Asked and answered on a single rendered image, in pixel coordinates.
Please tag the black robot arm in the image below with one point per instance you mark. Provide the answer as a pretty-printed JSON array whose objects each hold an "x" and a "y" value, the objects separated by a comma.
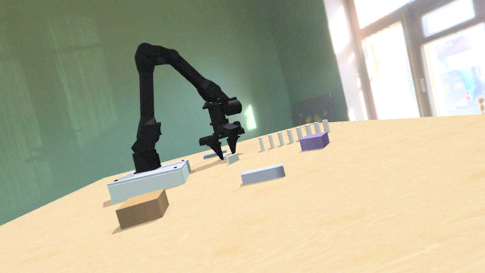
[{"x": 148, "y": 56}]

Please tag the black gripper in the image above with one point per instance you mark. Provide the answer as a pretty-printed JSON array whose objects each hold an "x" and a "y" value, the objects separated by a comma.
[{"x": 213, "y": 140}]

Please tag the brown rectangular block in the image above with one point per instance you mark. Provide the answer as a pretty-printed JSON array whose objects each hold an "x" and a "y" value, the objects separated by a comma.
[{"x": 143, "y": 208}]

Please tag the purple rectangular block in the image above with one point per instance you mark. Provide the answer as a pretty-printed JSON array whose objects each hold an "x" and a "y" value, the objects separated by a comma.
[{"x": 314, "y": 141}]

